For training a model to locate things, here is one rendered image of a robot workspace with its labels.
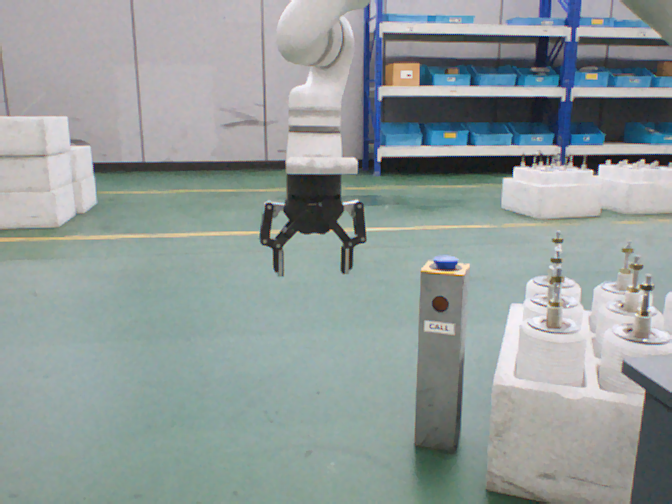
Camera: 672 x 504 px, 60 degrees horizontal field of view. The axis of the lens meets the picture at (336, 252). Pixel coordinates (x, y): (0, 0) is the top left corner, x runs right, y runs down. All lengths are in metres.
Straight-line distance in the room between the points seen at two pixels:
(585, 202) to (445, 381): 2.57
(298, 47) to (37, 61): 5.61
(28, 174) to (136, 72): 3.02
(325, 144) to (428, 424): 0.52
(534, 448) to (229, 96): 5.33
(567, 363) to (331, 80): 0.52
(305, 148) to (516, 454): 0.54
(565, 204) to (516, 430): 2.56
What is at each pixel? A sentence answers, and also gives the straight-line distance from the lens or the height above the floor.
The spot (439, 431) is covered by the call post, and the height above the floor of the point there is 0.04.
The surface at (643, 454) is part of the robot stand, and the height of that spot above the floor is 0.21.
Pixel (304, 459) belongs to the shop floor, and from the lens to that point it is 1.03.
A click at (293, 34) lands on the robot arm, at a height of 0.65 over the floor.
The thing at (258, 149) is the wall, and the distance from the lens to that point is 5.98.
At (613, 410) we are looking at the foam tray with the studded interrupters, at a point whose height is 0.17.
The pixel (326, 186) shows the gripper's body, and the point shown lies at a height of 0.47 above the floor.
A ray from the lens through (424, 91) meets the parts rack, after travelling 5.44.
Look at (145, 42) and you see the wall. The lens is 6.08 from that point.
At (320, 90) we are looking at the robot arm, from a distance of 0.77.
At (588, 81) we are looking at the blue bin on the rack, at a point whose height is 0.85.
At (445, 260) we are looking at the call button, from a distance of 0.95.
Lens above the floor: 0.56
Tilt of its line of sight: 14 degrees down
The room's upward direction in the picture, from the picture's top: straight up
